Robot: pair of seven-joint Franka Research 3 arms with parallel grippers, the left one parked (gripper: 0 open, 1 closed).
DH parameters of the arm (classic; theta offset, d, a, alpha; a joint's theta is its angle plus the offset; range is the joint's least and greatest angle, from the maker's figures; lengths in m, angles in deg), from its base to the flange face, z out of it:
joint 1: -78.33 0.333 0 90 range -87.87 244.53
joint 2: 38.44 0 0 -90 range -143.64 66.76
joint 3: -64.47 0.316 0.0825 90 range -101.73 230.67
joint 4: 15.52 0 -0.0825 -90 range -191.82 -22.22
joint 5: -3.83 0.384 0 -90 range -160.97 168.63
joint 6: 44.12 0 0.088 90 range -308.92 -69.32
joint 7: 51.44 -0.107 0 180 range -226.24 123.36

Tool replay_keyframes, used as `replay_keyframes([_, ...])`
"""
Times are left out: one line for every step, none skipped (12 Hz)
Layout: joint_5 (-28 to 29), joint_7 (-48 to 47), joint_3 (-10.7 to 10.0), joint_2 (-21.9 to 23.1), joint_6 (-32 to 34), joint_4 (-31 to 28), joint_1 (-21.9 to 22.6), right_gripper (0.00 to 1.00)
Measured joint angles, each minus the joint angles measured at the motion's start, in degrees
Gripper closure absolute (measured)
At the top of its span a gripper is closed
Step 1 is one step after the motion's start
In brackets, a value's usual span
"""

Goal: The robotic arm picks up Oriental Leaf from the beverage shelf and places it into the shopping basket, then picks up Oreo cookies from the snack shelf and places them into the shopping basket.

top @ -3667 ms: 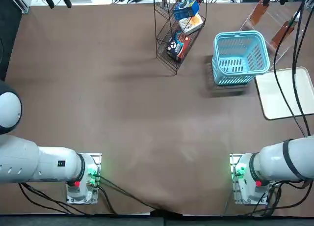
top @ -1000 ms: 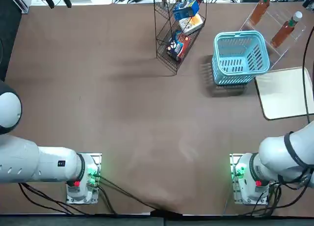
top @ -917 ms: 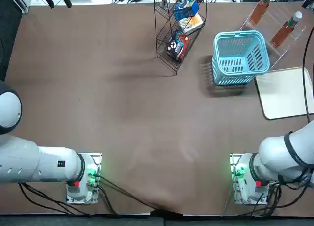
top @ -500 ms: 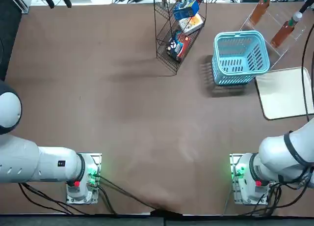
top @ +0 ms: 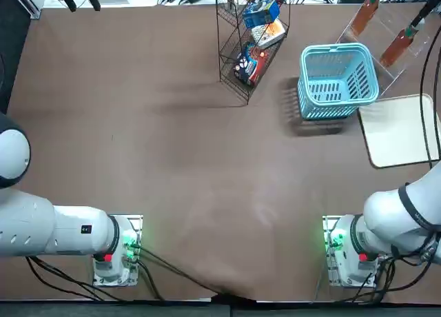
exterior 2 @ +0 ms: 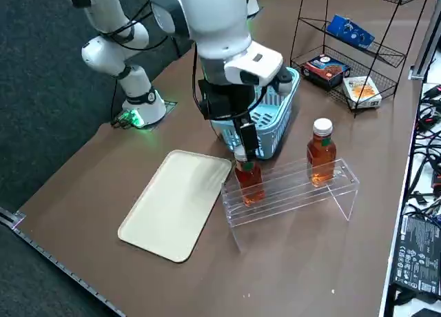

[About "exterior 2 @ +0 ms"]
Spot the aluminium table edge rail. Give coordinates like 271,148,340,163
0,206,127,317

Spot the black cable tangle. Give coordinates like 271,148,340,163
409,85,441,214

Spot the blue Oreo cookie box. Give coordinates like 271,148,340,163
326,14,376,50

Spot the amber tea bottle white cap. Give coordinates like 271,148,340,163
234,146,266,208
306,118,337,188

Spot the dark chocolate cookie box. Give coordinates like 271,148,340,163
300,54,352,91

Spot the light blue plastic basket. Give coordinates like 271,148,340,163
209,67,300,160

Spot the aluminium profile post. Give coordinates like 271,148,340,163
409,0,441,81

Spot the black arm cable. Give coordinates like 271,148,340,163
98,19,180,52

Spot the cream plastic tray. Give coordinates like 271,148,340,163
117,150,232,263

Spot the black wire snack shelf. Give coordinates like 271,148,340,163
289,0,433,119

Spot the black power adapter with label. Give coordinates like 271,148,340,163
392,212,441,294

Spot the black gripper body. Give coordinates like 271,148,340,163
198,79,256,122

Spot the clear acrylic shelf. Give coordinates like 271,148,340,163
220,158,360,253

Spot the white Franzzi cracker box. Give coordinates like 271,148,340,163
342,76,383,110

